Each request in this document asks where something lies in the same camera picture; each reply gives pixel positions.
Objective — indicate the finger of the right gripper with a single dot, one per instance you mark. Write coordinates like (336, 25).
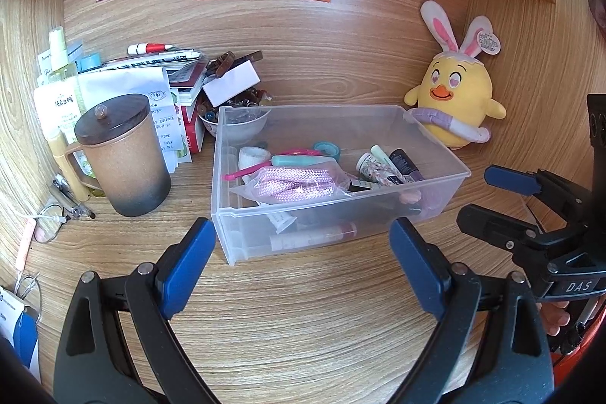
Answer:
(524, 241)
(534, 184)

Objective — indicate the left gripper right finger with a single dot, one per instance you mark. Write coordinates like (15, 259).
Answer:
(513, 362)

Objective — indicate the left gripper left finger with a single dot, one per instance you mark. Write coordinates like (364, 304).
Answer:
(93, 363)

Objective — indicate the pink round lip balm tin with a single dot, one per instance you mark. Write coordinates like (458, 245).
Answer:
(410, 197)

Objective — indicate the white ointment tube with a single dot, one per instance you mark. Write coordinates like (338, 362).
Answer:
(308, 238)

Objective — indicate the pale green lip balm tube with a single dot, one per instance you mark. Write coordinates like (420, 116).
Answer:
(383, 158)

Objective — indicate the small white bottle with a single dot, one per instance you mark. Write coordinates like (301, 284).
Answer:
(370, 168)

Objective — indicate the white tape roll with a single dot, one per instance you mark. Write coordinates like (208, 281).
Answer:
(252, 156)

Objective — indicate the teal tube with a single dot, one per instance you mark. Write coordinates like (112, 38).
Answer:
(299, 160)

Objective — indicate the blue washi tape roll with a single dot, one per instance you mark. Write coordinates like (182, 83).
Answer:
(327, 149)

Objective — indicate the right hand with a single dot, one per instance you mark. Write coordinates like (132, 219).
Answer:
(554, 316)

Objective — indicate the yellow chick plush toy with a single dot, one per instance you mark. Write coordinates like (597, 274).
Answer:
(455, 95)

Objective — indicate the black pen on desk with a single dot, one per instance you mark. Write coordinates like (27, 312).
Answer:
(62, 193)

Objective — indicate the brown lidded mug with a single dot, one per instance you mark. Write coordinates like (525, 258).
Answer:
(117, 152)

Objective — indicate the clear plastic storage bin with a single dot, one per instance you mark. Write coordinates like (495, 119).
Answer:
(274, 200)

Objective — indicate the white ceramic bowl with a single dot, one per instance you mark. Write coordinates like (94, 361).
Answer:
(238, 124)

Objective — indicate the white small box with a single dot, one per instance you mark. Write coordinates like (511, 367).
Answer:
(235, 81)

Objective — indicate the yellow green spray bottle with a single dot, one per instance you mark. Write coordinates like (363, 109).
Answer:
(61, 72)

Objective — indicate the stack of books and papers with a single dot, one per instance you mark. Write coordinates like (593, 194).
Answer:
(148, 75)

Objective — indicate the red white marker pen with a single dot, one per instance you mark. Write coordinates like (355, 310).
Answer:
(147, 48)

